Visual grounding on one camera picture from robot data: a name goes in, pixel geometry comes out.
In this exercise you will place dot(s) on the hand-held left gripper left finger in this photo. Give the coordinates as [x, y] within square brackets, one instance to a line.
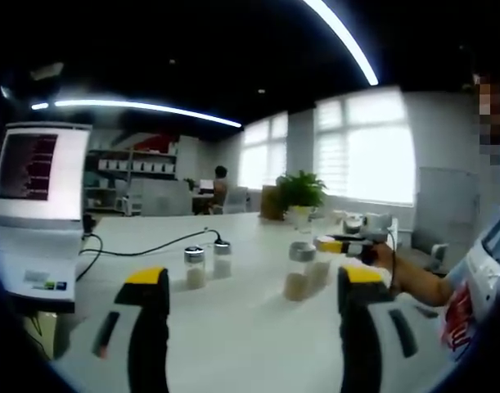
[118, 335]

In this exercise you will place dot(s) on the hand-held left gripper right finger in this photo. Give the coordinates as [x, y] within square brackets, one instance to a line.
[393, 335]

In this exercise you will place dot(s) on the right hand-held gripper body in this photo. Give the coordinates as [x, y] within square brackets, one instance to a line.
[374, 227]

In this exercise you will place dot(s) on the tall seasoning bottle white contents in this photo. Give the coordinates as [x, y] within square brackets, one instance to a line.
[320, 272]

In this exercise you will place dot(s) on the tall seasoning bottle brown contents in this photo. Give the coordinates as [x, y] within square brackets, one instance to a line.
[296, 286]

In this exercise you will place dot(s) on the small glass seasoning bottle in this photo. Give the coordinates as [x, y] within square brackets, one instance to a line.
[222, 268]
[195, 276]

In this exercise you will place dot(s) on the person's right hand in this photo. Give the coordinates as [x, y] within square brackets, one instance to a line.
[385, 262]

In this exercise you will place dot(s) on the potted green plant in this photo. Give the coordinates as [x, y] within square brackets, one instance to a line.
[300, 190]

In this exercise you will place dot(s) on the person in blue shirt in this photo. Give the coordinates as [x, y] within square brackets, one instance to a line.
[462, 315]

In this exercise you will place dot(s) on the large bright window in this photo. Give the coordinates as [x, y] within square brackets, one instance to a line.
[368, 151]

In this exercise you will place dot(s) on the brown cardboard box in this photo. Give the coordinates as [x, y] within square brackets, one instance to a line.
[270, 200]

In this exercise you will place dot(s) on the white chest-worn device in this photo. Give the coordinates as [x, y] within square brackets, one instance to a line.
[480, 262]

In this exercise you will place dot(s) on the narrow bright window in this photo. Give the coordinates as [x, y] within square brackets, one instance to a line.
[264, 155]

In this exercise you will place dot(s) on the grey mesh office chair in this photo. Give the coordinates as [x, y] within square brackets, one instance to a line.
[159, 198]

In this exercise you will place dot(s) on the grey storage shelf rack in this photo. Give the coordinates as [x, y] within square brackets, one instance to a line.
[131, 184]

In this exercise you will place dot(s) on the small background laptop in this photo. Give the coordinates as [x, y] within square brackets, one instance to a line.
[206, 186]

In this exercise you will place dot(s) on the white open laptop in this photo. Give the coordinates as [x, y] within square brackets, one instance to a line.
[69, 180]

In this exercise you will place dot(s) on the row of white storage bins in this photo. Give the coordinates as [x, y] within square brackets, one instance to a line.
[135, 166]

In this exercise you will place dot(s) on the long ceiling light strip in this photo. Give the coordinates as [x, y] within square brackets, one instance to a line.
[151, 107]
[356, 47]

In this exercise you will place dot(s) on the white ceiling air vent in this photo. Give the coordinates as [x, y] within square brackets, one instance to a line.
[45, 72]

